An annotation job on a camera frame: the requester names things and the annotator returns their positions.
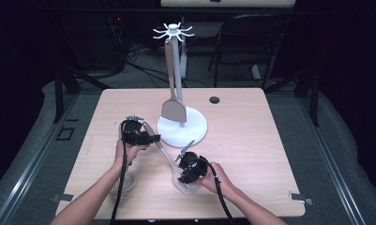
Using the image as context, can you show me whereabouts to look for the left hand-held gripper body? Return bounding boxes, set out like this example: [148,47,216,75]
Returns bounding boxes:
[121,114,147,146]

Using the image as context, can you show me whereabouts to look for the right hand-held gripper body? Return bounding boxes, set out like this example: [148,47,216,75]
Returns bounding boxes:
[174,139,208,181]

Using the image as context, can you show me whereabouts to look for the white utensil stand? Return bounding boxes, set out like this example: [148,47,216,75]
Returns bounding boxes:
[152,22,208,149]

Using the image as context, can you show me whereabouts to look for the beige solid turner spatula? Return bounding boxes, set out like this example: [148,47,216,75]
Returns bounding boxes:
[160,37,188,124]

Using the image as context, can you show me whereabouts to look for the beige perforated skimmer spoon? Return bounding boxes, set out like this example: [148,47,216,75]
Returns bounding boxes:
[110,122,136,195]

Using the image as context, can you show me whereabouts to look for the person's left hand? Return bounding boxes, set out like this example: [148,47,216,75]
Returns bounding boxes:
[114,140,150,172]

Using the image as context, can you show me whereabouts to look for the person's right hand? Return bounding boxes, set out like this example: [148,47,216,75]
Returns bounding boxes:
[196,161,235,198]

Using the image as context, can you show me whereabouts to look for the black metal stand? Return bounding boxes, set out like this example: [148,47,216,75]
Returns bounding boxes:
[263,67,321,128]
[53,62,112,125]

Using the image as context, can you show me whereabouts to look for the dark equipment box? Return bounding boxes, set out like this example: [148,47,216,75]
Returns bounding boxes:
[62,12,128,71]

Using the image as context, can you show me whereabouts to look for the black folding chair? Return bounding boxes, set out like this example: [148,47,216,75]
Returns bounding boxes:
[207,13,288,90]

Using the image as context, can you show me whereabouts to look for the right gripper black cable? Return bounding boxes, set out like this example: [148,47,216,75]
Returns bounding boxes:
[201,156,236,225]

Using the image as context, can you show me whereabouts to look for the black floor cables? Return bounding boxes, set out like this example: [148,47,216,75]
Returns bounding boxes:
[126,43,210,89]

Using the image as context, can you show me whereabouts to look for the aluminium floor rail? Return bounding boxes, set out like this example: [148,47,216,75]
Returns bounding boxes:
[0,93,81,225]
[296,93,368,225]

